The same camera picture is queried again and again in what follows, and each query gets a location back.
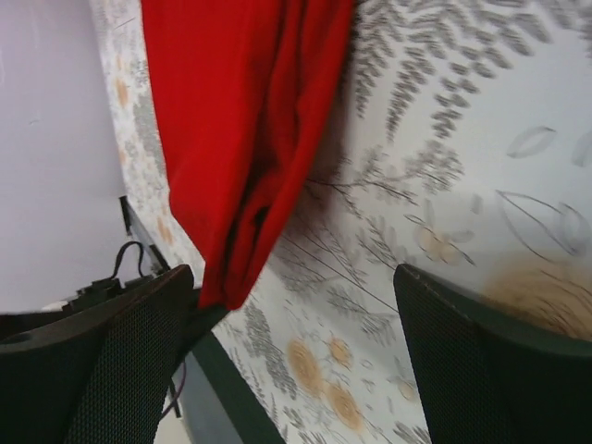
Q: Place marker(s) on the floral patterned table mat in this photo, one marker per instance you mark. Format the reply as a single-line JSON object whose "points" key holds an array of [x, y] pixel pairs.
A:
{"points": [[458, 142]]}

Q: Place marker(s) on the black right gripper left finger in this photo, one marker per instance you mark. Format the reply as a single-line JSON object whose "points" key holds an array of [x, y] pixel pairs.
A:
{"points": [[99, 375]]}

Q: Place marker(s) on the red t shirt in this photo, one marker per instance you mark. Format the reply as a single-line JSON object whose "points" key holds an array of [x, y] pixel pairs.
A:
{"points": [[242, 92]]}

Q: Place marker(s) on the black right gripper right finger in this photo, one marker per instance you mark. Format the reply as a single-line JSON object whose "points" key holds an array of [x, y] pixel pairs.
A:
{"points": [[486, 377]]}

